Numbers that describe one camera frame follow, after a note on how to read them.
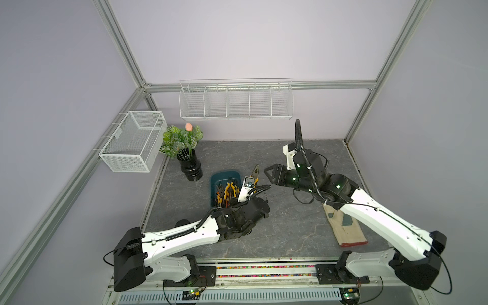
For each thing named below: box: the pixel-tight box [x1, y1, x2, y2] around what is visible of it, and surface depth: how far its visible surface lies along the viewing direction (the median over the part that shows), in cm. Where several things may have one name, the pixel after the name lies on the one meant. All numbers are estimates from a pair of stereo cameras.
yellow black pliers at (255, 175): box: [250, 163, 260, 188], surface depth 71 cm
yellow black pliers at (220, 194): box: [216, 183, 225, 208], surface depth 93 cm
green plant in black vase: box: [158, 122, 204, 182], surface depth 89 cm
